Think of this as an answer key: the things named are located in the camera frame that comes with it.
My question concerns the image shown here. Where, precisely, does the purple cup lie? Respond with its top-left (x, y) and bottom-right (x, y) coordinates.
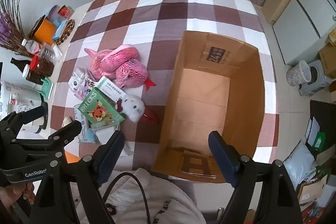
top-left (47, 5), bottom-right (61, 22)

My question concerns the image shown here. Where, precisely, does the person's left hand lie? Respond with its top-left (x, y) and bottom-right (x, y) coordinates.
top-left (0, 181), bottom-right (36, 214)

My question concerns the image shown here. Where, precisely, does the dried flower bunch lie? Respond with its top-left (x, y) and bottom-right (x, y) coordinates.
top-left (0, 0), bottom-right (36, 56)

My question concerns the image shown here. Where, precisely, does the green flat packet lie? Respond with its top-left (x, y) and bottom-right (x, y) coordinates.
top-left (312, 132), bottom-right (326, 152)

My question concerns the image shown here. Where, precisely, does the woven brown trivet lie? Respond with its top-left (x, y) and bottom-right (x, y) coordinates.
top-left (54, 19), bottom-right (76, 45)

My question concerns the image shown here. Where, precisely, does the small white packet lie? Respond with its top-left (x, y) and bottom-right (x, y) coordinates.
top-left (69, 69), bottom-right (87, 90)

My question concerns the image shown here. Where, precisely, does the dark glass bottle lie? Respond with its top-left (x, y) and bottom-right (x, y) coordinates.
top-left (10, 57), bottom-right (33, 68)

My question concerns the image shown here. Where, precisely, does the purple snack packet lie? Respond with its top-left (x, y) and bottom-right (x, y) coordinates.
top-left (75, 80), bottom-right (98, 101)

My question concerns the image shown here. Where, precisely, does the white cat plush toy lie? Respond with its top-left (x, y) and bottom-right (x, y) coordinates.
top-left (115, 94), bottom-right (159, 125)

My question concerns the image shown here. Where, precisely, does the clear ribbed plastic bottle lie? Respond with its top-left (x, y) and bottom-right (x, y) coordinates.
top-left (39, 43), bottom-right (56, 62)

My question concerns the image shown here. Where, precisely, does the white patterned trash bin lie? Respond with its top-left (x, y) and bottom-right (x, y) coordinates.
top-left (286, 60), bottom-right (311, 86)

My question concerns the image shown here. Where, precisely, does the person's white garment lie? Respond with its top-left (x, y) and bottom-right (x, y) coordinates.
top-left (73, 168), bottom-right (206, 224)

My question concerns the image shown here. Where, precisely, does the brown jar with red lid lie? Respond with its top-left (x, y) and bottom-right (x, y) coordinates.
top-left (29, 56), bottom-right (54, 77)

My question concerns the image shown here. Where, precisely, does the black cable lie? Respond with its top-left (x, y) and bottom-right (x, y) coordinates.
top-left (102, 172), bottom-right (151, 224)

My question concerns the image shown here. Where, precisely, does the white cartoon pot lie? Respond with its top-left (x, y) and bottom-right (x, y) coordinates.
top-left (0, 81), bottom-right (45, 119)

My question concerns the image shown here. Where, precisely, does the small green paper bag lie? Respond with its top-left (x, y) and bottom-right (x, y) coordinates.
top-left (38, 77), bottom-right (54, 100)

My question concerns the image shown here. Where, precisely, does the checked tablecloth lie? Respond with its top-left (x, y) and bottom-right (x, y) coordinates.
top-left (50, 0), bottom-right (279, 182)

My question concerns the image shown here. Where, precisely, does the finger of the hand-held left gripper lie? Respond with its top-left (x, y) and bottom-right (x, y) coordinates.
top-left (0, 102), bottom-right (49, 136)
top-left (8, 120), bottom-right (82, 161)

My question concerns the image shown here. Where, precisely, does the green toy bricks box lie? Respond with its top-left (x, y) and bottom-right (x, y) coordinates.
top-left (77, 88), bottom-right (125, 125)

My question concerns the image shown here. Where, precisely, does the grey plastic stool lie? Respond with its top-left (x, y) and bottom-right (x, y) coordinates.
top-left (298, 59), bottom-right (336, 97)

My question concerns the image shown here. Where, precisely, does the white refrigerator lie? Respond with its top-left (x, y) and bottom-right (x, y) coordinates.
top-left (272, 0), bottom-right (336, 65)

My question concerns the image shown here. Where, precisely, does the blue tissue box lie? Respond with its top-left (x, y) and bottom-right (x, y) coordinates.
top-left (52, 20), bottom-right (69, 41)

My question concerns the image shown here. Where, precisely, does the red cup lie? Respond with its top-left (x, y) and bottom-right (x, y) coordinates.
top-left (58, 5), bottom-right (74, 20)

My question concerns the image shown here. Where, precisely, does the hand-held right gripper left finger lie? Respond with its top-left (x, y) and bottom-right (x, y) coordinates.
top-left (29, 131), bottom-right (125, 224)

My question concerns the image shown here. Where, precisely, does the pink mesh bag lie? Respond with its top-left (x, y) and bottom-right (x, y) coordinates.
top-left (84, 44), bottom-right (157, 90)

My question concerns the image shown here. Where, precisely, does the white and green medicine box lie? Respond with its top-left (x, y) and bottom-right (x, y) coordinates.
top-left (95, 76), bottom-right (128, 104)

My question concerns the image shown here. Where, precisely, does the brown jar with white lid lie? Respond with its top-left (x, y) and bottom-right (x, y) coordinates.
top-left (22, 64), bottom-right (46, 85)

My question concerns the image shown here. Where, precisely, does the white plastic bag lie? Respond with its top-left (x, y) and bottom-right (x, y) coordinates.
top-left (283, 140), bottom-right (318, 190)

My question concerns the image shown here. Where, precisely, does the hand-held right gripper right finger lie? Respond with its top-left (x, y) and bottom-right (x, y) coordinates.
top-left (208, 131), bottom-right (303, 224)

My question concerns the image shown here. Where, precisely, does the brown cardboard box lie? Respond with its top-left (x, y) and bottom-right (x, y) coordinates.
top-left (151, 30), bottom-right (265, 184)

